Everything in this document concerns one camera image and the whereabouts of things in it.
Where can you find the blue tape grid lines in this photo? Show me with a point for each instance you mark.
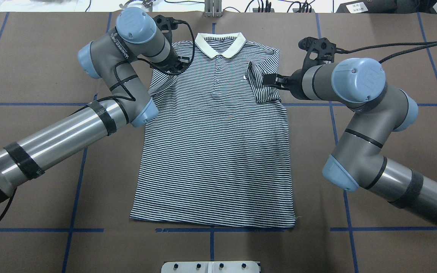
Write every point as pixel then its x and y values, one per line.
pixel 75 218

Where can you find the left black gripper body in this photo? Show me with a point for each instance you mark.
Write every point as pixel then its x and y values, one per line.
pixel 172 60

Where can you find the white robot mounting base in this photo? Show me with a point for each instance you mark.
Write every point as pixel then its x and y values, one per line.
pixel 247 266

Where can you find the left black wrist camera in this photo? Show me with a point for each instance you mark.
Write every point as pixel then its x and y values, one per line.
pixel 166 25

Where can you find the striped polo shirt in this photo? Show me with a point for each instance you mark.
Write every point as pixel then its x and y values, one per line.
pixel 218 151

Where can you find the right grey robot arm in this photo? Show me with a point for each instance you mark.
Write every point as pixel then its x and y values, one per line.
pixel 379 109

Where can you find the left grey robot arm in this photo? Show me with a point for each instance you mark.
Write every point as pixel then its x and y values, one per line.
pixel 135 36

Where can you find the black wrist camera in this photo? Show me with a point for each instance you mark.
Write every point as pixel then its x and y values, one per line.
pixel 319 51
pixel 166 25

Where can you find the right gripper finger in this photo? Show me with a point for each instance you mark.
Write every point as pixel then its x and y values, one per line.
pixel 272 84
pixel 273 77

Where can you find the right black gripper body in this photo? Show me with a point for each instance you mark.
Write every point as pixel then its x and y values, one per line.
pixel 295 81

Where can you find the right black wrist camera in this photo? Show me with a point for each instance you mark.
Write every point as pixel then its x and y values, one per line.
pixel 319 51

